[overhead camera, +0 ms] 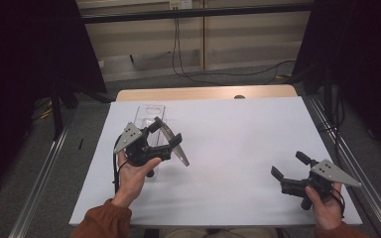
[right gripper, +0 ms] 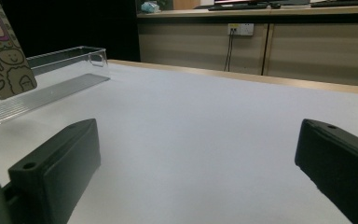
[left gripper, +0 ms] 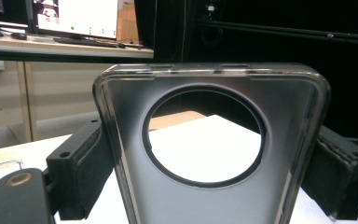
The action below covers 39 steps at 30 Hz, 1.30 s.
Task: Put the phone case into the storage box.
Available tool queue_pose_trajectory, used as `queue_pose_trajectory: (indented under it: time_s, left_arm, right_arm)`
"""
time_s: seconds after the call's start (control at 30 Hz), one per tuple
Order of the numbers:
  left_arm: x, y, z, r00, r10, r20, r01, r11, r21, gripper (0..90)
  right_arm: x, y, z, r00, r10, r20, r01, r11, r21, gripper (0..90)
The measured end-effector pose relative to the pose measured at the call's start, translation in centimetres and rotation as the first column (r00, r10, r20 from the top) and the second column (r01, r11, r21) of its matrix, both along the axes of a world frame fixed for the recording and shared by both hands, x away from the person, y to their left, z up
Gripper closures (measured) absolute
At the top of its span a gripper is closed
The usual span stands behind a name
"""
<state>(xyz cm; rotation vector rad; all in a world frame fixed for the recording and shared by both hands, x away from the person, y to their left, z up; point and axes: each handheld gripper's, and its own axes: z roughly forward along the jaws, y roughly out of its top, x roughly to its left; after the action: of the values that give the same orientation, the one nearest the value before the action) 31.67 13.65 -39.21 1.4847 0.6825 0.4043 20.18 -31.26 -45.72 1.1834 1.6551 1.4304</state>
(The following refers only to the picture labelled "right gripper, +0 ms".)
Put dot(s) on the dark computer monitor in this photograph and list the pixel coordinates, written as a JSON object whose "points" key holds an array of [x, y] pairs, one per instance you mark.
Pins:
{"points": [[239, 1]]}

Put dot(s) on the cartoon print phone case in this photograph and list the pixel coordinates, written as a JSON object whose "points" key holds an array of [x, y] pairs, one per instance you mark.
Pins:
{"points": [[6, 62]]}

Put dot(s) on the teal crumpled bag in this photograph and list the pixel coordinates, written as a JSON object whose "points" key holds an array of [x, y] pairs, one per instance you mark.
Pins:
{"points": [[150, 7]]}

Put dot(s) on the white wall outlet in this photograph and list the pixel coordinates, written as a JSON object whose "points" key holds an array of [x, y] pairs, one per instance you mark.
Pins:
{"points": [[242, 29]]}

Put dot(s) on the brown cardboard box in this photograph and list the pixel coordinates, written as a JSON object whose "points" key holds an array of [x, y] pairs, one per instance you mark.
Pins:
{"points": [[186, 4]]}

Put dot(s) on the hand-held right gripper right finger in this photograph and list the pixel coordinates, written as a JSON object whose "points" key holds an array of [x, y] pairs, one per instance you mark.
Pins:
{"points": [[338, 165]]}

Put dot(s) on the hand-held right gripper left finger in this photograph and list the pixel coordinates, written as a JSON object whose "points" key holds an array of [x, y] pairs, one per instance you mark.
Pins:
{"points": [[59, 168]]}

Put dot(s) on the black keyboard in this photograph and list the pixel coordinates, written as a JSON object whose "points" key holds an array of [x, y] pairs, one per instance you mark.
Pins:
{"points": [[341, 3], [237, 6]]}

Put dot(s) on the black computer mouse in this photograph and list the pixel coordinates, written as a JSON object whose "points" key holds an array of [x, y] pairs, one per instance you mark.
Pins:
{"points": [[275, 5]]}

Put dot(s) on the clear plastic storage bin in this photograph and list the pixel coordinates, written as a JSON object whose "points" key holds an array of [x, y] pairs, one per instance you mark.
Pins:
{"points": [[49, 91]]}

